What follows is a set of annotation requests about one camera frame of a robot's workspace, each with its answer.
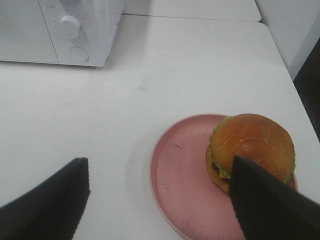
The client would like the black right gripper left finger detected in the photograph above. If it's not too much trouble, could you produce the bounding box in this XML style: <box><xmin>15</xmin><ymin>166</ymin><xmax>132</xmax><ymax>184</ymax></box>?
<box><xmin>0</xmin><ymin>157</ymin><xmax>91</xmax><ymax>240</ymax></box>

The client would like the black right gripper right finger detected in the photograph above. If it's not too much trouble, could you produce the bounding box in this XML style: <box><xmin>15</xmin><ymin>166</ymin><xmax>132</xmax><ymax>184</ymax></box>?
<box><xmin>229</xmin><ymin>156</ymin><xmax>320</xmax><ymax>240</ymax></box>

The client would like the burger with lettuce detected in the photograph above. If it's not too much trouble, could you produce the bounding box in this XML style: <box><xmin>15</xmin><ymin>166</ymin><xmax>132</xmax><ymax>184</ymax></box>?
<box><xmin>205</xmin><ymin>113</ymin><xmax>296</xmax><ymax>194</ymax></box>

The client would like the pink round plate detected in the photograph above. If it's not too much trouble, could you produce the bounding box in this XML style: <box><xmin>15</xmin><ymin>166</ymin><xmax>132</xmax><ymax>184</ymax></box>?
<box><xmin>149</xmin><ymin>113</ymin><xmax>299</xmax><ymax>240</ymax></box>

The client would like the round white door button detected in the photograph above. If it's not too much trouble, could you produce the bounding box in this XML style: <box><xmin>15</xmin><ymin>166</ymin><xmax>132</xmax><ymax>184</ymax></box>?
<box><xmin>69</xmin><ymin>46</ymin><xmax>89</xmax><ymax>62</ymax></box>

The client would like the white microwave door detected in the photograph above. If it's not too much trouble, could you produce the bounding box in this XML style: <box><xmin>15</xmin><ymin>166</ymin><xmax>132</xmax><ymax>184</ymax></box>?
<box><xmin>0</xmin><ymin>0</ymin><xmax>59</xmax><ymax>64</ymax></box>

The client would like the white microwave oven body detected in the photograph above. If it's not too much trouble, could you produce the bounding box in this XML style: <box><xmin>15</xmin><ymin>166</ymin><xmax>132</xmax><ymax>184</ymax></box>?
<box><xmin>0</xmin><ymin>0</ymin><xmax>125</xmax><ymax>68</ymax></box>

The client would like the lower white microwave knob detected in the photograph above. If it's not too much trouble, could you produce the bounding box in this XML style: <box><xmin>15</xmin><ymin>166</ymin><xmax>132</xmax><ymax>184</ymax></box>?
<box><xmin>58</xmin><ymin>15</ymin><xmax>82</xmax><ymax>40</ymax></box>

